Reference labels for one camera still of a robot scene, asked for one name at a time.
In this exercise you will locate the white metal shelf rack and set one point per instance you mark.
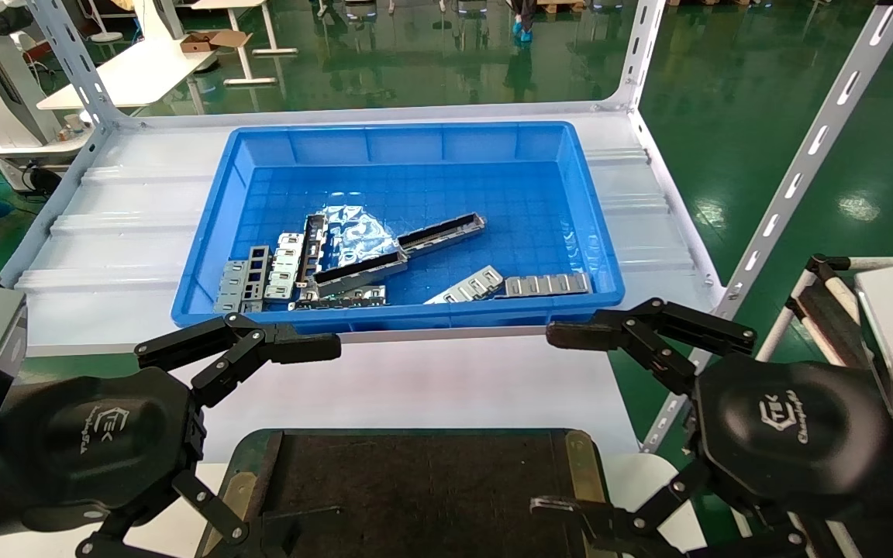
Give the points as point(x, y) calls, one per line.
point(129, 232)

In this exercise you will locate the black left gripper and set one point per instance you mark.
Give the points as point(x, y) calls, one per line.
point(90, 442)

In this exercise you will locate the grey bracket with square holes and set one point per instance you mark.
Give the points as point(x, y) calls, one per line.
point(258, 271)

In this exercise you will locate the silver ribbed plate part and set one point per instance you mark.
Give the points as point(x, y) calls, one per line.
point(470, 285)

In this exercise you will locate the white paper cup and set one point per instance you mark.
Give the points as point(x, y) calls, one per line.
point(73, 122)

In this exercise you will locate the dark narrow rail part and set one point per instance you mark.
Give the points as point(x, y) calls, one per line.
point(313, 244)

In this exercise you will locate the grey stamped bracket part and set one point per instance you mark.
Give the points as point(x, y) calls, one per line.
point(231, 287)

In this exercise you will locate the silver ribbed bracket part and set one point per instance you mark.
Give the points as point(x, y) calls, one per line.
point(285, 267)

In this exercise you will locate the long grey connector part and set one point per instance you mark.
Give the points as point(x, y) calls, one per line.
point(446, 232)
point(361, 273)

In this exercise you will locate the standing person blue shoe covers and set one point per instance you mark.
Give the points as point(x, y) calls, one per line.
point(522, 31)

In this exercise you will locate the silver slotted strip part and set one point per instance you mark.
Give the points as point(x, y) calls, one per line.
point(346, 297)

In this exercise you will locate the blue plastic bin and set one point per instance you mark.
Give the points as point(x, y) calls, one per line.
point(454, 194)

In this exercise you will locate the white table with leg frame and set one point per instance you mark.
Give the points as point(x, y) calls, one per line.
point(250, 80)

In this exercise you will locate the open cardboard box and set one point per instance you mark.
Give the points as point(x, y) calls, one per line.
point(202, 43)

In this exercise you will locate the white desk table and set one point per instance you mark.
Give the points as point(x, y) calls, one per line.
point(136, 74)

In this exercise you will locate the grey ribbed plate part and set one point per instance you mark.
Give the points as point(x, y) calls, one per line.
point(547, 285)

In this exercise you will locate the wooden pallet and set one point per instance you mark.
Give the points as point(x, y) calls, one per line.
point(563, 6)

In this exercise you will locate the black container tray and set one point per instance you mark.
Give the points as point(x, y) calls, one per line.
point(415, 488)

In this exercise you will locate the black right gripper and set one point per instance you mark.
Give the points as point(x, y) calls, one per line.
point(795, 434)

